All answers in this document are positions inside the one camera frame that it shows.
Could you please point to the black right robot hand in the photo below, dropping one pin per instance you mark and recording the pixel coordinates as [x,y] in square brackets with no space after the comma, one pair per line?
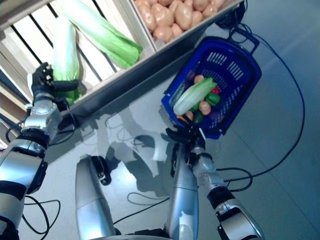
[186,133]

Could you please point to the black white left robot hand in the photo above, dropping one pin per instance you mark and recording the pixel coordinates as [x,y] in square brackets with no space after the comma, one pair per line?
[43,87]

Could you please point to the green white napa cabbage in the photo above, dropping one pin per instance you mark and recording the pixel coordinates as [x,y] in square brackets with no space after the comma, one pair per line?
[192,96]
[65,50]
[110,42]

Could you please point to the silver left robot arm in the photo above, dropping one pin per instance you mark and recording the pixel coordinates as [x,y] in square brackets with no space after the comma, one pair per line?
[42,115]

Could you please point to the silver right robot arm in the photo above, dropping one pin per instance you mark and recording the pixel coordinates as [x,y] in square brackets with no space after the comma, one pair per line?
[237,217]

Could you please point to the blue plastic shopping basket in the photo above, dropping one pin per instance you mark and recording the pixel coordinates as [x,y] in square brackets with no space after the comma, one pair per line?
[230,47]

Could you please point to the orange carrot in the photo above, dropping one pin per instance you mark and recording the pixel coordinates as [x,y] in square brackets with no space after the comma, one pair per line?
[180,117]

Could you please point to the brown potato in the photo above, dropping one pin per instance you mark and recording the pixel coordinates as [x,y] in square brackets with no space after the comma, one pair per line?
[205,108]
[162,33]
[183,13]
[189,115]
[198,79]

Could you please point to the dark green cucumber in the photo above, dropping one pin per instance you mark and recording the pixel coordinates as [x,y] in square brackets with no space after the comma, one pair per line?
[198,118]

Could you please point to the green bell pepper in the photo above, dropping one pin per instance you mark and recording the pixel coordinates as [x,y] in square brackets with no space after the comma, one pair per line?
[213,99]

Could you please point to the small red pepper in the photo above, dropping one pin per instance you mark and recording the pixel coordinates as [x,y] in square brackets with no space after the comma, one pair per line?
[215,90]

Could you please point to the purple eggplant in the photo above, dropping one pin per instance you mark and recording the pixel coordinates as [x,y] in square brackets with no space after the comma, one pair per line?
[190,75]

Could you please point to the silver right robot leg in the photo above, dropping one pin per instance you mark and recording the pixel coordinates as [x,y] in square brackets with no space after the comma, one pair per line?
[183,195]

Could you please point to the silver robot leg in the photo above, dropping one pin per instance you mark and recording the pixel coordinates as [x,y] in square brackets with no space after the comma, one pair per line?
[92,200]
[183,195]

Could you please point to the wooden slatted crate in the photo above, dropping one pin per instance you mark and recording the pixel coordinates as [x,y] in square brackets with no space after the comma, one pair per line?
[112,77]
[190,31]

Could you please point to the wooden display shelf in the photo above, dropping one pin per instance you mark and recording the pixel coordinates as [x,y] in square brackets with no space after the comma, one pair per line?
[140,72]

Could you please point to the silver left robot leg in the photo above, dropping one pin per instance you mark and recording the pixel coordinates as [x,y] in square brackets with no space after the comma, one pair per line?
[92,200]

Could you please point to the grey robot torso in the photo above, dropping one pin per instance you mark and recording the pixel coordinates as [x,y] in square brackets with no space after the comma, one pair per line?
[130,237]

